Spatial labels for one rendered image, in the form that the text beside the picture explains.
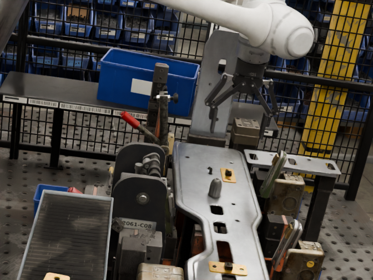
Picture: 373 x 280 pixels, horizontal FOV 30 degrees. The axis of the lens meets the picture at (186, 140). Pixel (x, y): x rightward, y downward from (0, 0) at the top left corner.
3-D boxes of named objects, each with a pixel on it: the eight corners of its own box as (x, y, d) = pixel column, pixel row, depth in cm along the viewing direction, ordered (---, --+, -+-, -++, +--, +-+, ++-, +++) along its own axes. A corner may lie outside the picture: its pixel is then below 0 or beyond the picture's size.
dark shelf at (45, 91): (277, 138, 226) (279, 130, 225) (-5, 101, 216) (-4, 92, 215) (267, 113, 246) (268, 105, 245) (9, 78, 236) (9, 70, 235)
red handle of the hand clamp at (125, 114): (169, 149, 188) (124, 113, 183) (163, 154, 188) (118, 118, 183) (168, 143, 191) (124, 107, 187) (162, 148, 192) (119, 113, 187)
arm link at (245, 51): (276, 45, 175) (271, 68, 177) (270, 36, 183) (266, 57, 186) (241, 40, 174) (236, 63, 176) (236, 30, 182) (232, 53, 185)
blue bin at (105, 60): (188, 117, 222) (195, 79, 217) (95, 99, 223) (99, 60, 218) (193, 100, 237) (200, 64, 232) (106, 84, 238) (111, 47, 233)
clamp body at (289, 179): (286, 295, 199) (314, 188, 185) (245, 290, 197) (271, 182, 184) (280, 276, 207) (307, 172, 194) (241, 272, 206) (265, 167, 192)
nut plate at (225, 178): (236, 183, 190) (237, 179, 190) (222, 181, 190) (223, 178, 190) (232, 169, 198) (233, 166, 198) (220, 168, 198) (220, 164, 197)
